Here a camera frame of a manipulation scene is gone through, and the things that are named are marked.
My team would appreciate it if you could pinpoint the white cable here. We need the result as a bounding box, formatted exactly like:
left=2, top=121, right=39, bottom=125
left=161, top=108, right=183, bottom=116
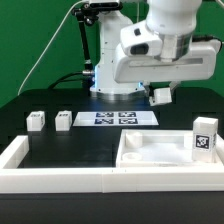
left=17, top=0, right=88, bottom=97

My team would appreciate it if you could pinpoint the white sheet with tags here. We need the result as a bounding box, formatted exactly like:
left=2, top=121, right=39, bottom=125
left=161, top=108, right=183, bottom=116
left=73, top=111, right=158, bottom=126

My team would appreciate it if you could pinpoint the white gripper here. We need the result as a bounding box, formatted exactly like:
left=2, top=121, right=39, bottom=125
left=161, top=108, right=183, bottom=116
left=114, top=41, right=217, bottom=106

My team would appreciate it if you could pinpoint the white square table top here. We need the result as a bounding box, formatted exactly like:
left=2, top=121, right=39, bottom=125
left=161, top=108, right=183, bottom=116
left=116, top=129, right=224, bottom=168

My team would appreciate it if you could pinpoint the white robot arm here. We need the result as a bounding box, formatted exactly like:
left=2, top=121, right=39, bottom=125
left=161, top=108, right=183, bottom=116
left=89, top=0, right=221, bottom=106

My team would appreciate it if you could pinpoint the black cable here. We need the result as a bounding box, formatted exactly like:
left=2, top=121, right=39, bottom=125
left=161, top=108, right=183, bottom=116
left=48, top=71, right=88, bottom=90

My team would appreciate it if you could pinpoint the white U-shaped fence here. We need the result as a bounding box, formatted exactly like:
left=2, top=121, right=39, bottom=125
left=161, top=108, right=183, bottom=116
left=0, top=135, right=224, bottom=194

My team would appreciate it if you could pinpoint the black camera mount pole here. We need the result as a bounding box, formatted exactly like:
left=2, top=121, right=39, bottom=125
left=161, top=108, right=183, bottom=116
left=71, top=3, right=98, bottom=89

